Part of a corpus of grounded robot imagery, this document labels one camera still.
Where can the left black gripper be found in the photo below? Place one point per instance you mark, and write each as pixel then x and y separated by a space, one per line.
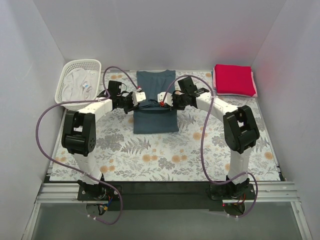
pixel 129 103

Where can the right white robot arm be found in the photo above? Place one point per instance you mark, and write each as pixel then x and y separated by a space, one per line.
pixel 239 128

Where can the blue grey t shirt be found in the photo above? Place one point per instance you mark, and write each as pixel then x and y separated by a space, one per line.
pixel 150 117

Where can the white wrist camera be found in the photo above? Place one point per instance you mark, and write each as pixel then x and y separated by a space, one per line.
pixel 138 97
pixel 165 99

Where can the pink folded t shirt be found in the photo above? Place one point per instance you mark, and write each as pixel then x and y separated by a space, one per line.
pixel 253 82

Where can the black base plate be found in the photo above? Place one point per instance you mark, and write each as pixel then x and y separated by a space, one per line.
pixel 165 195

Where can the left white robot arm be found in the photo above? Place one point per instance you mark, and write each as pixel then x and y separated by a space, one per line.
pixel 79 135

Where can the white t shirt in basket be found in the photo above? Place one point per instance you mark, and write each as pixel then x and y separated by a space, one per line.
pixel 80 85

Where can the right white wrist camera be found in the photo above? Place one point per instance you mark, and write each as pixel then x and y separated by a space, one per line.
pixel 165 99

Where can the red folded t shirt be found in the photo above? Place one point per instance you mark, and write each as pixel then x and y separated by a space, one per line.
pixel 235 78

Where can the white plastic laundry basket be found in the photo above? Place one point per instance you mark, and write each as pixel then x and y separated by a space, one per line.
pixel 87 64

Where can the aluminium frame rail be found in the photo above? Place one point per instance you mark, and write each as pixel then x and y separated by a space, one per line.
pixel 168 211

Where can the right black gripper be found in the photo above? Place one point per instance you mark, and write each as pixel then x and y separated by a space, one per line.
pixel 175 100

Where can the floral patterned table mat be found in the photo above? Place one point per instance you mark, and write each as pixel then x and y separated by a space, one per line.
pixel 122 155

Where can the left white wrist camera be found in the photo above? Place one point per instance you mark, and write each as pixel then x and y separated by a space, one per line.
pixel 138 97

